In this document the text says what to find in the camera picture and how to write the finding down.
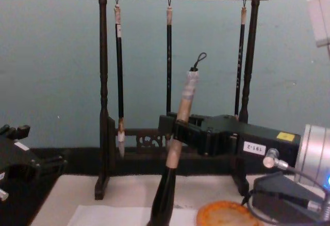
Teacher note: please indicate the dark carved wooden brush rack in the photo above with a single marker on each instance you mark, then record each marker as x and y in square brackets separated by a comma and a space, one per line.
[103, 55]

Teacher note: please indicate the white paper sheet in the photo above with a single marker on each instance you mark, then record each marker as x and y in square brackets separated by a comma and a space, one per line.
[108, 217]

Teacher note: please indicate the white felt mat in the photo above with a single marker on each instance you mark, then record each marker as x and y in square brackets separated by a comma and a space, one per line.
[123, 190]

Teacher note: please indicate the round orange dish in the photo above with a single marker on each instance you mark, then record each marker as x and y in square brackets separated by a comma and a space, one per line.
[221, 215]

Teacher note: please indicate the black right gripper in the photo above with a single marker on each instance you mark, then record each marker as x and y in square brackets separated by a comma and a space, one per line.
[232, 129]

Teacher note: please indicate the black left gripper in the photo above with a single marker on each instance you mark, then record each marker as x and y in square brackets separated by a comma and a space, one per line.
[15, 164]

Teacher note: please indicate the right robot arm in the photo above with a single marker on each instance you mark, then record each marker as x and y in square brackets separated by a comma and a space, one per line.
[314, 153]

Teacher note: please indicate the hanging brush with pale script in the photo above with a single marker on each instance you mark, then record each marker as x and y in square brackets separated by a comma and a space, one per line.
[240, 66]

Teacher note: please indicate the hanging brush with white label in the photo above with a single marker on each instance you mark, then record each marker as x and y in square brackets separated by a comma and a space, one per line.
[119, 68]

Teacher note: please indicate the pale grey box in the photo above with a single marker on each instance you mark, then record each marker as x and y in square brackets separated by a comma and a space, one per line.
[321, 19]

